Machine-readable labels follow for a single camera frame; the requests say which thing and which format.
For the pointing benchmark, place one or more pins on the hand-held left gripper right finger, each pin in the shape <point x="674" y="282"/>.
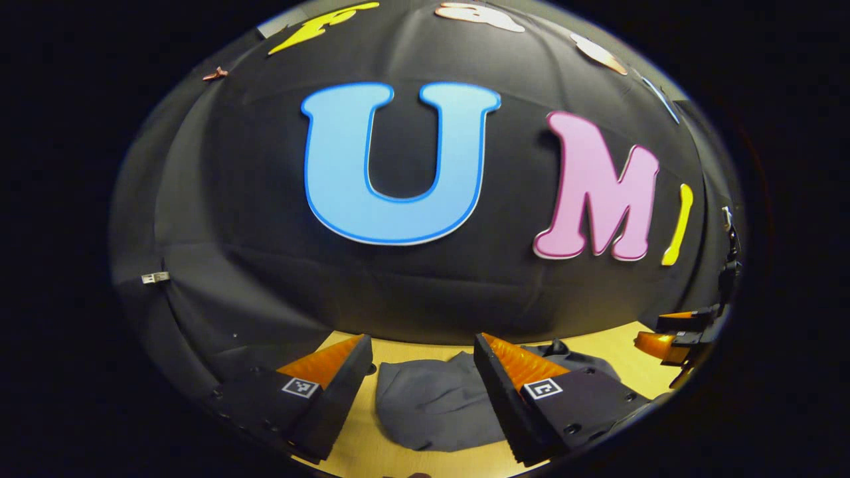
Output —
<point x="508" y="411"/>

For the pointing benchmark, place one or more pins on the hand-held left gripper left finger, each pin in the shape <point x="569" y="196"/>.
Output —
<point x="335" y="411"/>

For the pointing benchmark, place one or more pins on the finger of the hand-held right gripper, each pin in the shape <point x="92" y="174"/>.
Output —
<point x="687" y="322"/>
<point x="661" y="346"/>

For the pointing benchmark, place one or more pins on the grey button shirt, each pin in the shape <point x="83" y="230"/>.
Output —
<point x="431" y="405"/>

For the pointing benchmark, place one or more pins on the black backdrop cloth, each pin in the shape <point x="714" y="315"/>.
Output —
<point x="265" y="252"/>

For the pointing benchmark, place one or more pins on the silver metal cloth clip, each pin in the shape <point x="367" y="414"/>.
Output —
<point x="155" y="277"/>

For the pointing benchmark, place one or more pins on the small copper cloth clip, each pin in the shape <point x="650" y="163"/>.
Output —
<point x="214" y="74"/>

